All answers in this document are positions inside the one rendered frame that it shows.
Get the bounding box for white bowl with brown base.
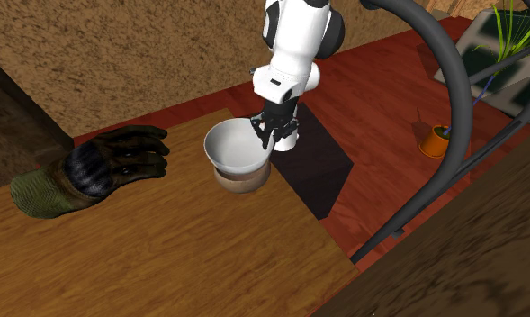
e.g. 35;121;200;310
203;116;275;195

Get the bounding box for dark robot stand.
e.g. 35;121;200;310
267;102;355;221

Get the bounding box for plant in orange pot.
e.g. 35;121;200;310
418;0;530;159

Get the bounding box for wooden table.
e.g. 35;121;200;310
0;108;360;317

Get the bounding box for dark green and black glove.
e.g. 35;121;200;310
9;124;171;220

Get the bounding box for grey rug with dark patches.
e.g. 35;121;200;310
432;8;530;119

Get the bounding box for dark wooden furniture top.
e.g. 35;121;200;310
310;124;530;317

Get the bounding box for grey tubular chair frame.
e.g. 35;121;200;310
349;0;530;266

